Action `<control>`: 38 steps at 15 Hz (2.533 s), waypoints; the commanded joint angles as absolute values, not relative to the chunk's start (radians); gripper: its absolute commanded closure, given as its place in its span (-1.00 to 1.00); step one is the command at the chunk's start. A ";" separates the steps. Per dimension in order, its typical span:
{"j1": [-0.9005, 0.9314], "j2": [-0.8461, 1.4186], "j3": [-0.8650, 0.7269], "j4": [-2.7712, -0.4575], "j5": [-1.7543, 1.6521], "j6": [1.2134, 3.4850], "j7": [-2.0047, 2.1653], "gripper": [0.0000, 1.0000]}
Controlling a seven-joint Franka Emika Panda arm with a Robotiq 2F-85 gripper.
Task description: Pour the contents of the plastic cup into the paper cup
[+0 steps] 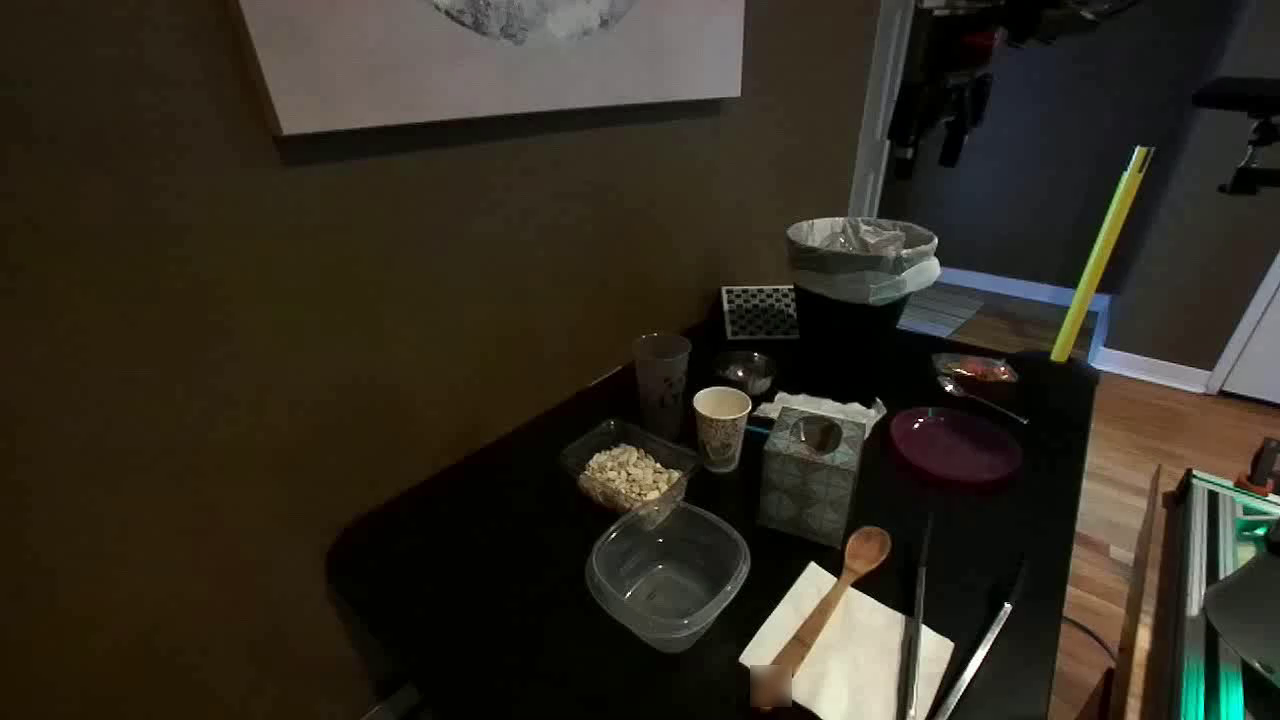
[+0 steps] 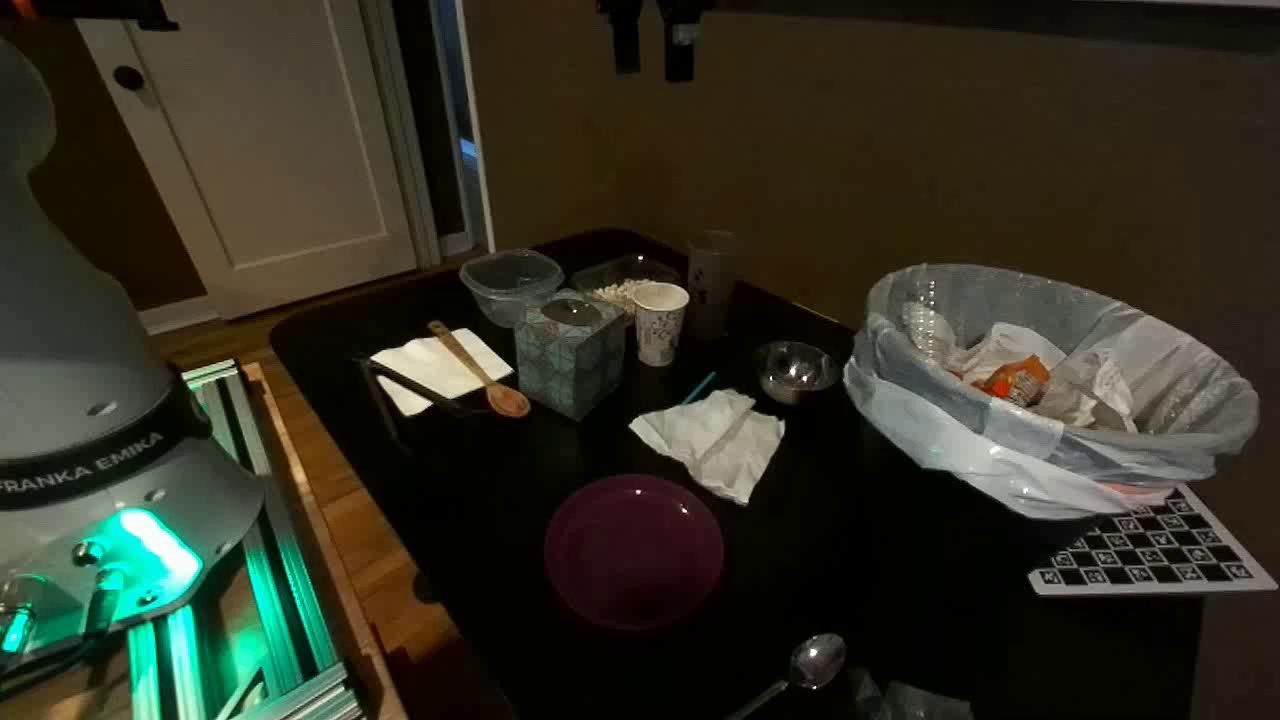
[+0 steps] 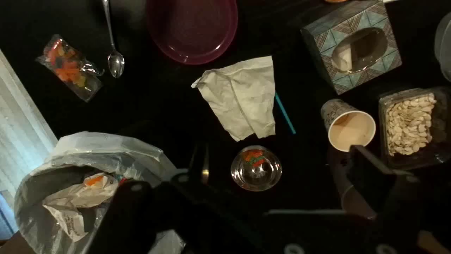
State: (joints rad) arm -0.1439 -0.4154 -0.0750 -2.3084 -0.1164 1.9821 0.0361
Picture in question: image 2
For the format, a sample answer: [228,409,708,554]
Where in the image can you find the container with cereal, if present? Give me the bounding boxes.
[572,257,680,312]

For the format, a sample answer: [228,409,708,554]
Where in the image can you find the metal spoon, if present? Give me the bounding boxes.
[729,633,849,720]

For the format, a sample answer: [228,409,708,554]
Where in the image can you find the white door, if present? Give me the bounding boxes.
[76,0,430,316]

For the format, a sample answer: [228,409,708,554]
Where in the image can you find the green tissue box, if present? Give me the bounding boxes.
[516,291,628,420]

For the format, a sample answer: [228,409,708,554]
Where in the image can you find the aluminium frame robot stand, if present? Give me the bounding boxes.
[0,360,379,720]

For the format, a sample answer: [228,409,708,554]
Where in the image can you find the wooden spoon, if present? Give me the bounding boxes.
[432,319,533,420]

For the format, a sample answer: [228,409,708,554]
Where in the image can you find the purple plate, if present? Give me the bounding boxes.
[546,472,729,633]

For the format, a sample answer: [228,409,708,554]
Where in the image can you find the black tongs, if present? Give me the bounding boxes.
[359,360,455,409]

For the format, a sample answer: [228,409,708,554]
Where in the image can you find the crumpled white napkin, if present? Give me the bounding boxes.
[628,386,789,505]

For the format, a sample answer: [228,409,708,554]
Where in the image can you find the translucent plastic cup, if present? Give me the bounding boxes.
[688,230,735,339]

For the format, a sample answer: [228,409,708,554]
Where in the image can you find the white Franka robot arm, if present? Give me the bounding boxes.
[0,42,266,673]

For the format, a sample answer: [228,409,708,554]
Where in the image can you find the small glass bowl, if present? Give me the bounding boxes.
[757,339,836,403]

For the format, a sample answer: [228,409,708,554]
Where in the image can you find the clear plastic container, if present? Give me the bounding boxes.
[459,247,566,327]

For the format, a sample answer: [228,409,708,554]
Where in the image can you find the flat white napkin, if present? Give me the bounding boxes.
[374,327,514,417]

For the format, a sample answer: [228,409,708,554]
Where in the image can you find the checkerboard calibration card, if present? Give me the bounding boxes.
[1028,486,1275,594]

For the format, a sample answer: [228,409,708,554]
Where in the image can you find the white paper cup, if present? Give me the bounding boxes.
[628,279,688,369]

